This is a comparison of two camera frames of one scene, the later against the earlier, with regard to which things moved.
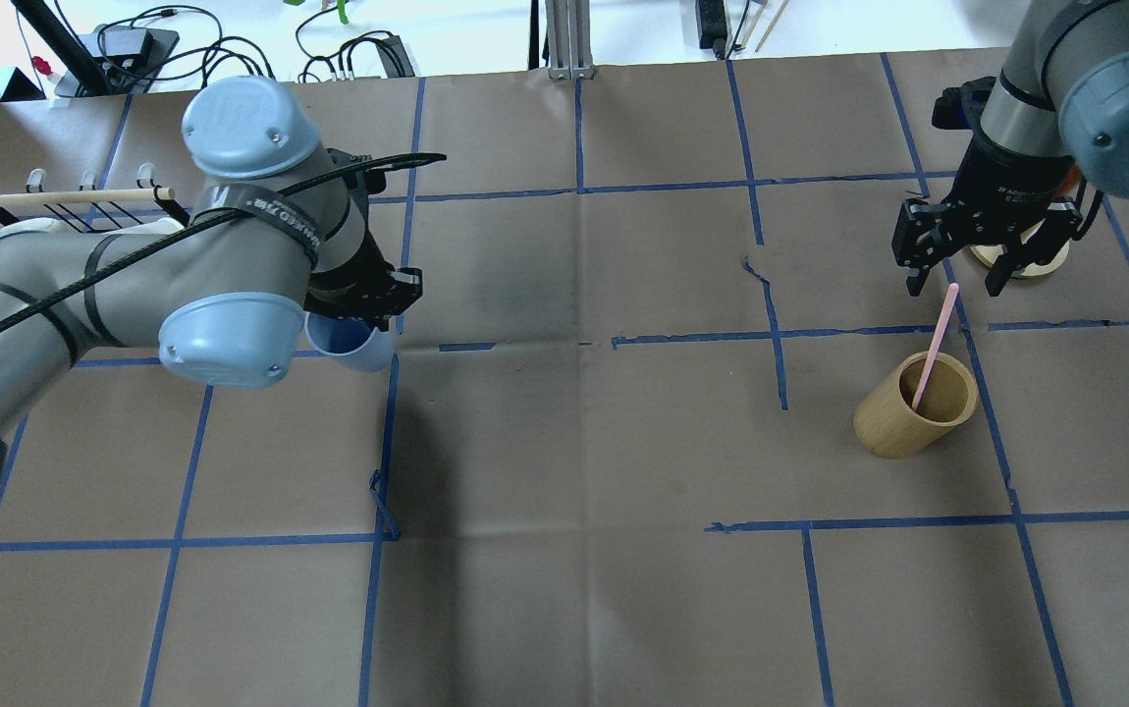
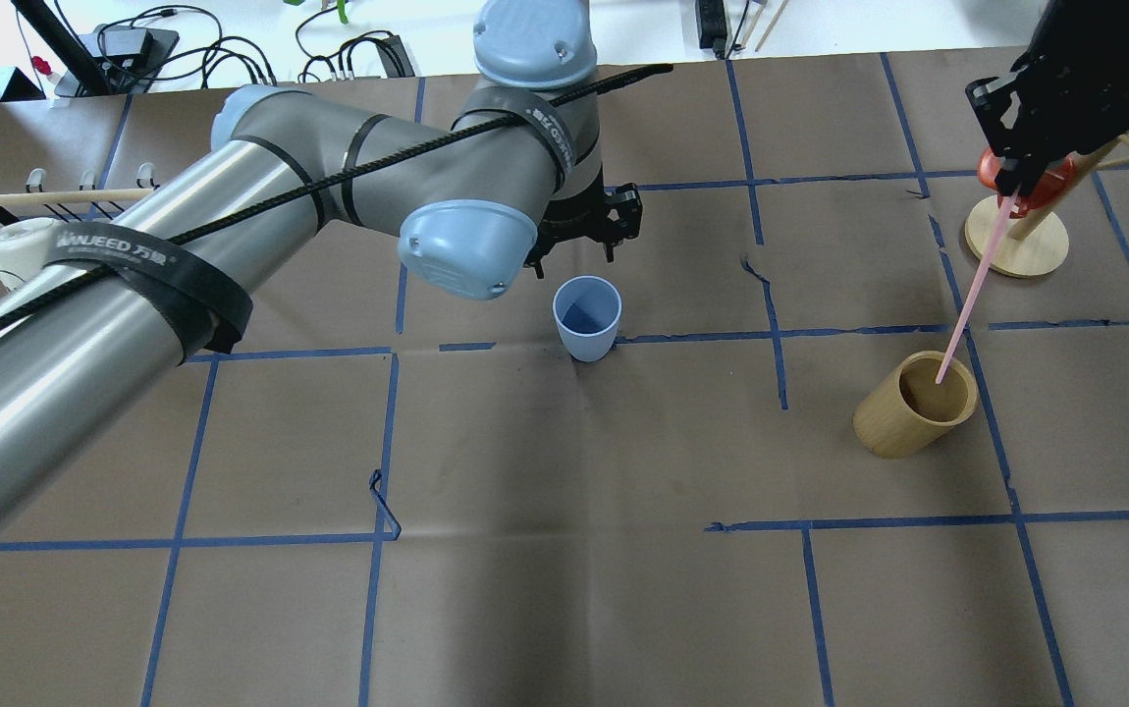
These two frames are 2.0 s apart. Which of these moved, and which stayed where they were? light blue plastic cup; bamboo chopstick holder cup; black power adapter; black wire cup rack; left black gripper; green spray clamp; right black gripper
Moved: left black gripper; right black gripper; light blue plastic cup
Stayed: black wire cup rack; green spray clamp; bamboo chopstick holder cup; black power adapter
